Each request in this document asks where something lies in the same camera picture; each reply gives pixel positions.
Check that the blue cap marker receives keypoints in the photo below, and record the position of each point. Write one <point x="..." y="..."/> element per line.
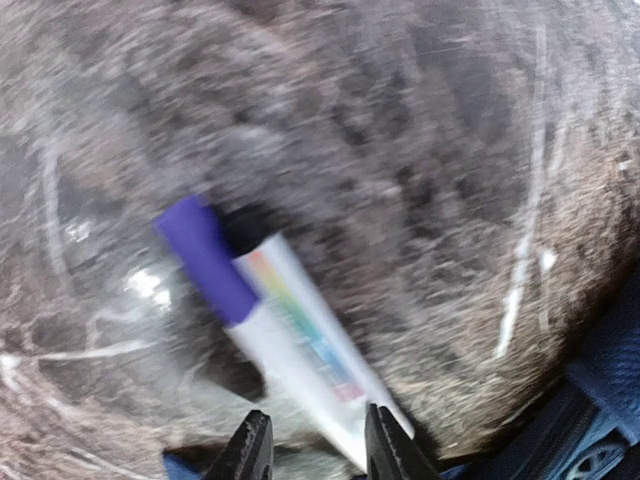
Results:
<point x="331" y="403"/>

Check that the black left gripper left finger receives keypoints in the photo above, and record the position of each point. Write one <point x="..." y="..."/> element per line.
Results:
<point x="249" y="454"/>

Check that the navy blue student backpack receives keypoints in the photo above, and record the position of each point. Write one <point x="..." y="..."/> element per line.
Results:
<point x="589" y="430"/>

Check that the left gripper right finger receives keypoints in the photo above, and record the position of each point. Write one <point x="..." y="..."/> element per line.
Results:
<point x="390" y="453"/>

